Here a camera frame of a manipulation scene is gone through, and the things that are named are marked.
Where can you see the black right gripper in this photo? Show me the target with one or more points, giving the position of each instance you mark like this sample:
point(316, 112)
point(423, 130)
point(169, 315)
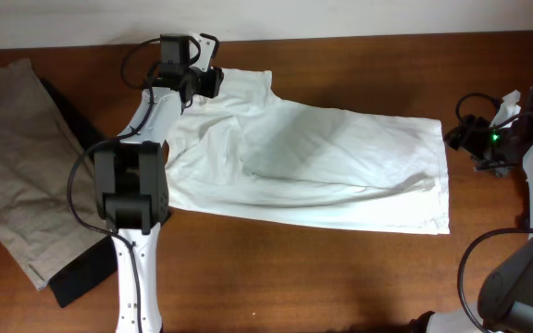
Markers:
point(467, 136)

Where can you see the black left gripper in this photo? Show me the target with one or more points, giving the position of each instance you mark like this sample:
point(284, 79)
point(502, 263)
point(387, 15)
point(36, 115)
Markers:
point(212, 86)

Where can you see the white t-shirt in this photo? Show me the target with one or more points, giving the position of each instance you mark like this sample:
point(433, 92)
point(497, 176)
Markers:
point(248, 153)

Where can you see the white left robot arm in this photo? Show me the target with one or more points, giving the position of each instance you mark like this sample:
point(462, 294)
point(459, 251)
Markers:
point(130, 181)

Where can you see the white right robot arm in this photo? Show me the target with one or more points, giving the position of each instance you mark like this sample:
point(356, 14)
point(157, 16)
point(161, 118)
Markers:
point(505, 301)

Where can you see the khaki beige garment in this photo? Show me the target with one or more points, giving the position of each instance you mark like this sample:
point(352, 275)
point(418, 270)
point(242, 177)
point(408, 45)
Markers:
point(37, 152)

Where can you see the black garment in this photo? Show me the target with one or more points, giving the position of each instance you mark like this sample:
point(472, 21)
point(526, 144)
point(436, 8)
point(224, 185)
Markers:
point(97, 263)

